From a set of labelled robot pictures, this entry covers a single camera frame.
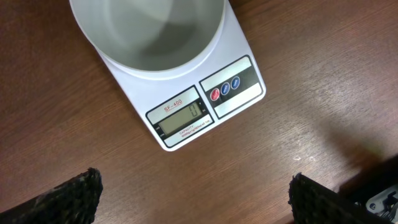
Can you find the white digital kitchen scale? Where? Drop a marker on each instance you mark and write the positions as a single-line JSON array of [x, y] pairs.
[[180, 109]]

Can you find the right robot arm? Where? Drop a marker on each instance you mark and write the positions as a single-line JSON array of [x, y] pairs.
[[374, 188]]

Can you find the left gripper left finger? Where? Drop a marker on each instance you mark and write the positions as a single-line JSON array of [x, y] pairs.
[[74, 201]]

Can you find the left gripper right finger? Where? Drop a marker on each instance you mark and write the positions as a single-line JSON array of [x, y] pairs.
[[313, 203]]

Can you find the white round bowl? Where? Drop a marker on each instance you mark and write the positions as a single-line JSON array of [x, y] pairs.
[[152, 39]]

